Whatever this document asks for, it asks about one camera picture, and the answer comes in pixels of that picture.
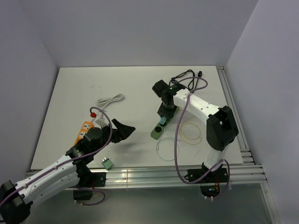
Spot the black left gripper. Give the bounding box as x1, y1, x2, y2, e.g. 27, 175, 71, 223
92, 118, 135, 154

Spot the teal charger plug with cable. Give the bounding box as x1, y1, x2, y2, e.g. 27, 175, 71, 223
156, 116, 182, 162

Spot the green power strip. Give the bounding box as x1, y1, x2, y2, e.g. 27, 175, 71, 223
150, 106, 178, 140

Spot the green charger plug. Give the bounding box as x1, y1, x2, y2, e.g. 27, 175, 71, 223
102, 157, 114, 170

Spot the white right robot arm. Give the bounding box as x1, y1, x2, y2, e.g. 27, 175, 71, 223
150, 80, 239, 182

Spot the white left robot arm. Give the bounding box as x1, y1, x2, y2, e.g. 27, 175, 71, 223
0, 119, 135, 224

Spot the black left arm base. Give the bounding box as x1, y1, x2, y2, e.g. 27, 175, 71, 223
72, 172, 107, 206

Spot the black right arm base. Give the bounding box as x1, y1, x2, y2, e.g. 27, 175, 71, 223
184, 165, 230, 200

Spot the orange power strip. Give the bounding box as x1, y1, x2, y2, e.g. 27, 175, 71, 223
74, 121, 93, 145

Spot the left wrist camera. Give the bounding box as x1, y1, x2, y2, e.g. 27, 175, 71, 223
90, 112, 109, 128

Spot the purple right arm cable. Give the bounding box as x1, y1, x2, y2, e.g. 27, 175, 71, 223
172, 78, 232, 199

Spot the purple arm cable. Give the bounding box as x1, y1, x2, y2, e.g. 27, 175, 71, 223
0, 106, 114, 210
172, 78, 232, 199

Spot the black power cord with plug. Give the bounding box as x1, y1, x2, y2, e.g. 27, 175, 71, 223
168, 69, 203, 91

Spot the white power strip cord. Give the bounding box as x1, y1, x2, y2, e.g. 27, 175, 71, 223
92, 93, 126, 122

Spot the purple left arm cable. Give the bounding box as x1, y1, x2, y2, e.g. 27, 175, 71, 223
0, 106, 114, 210

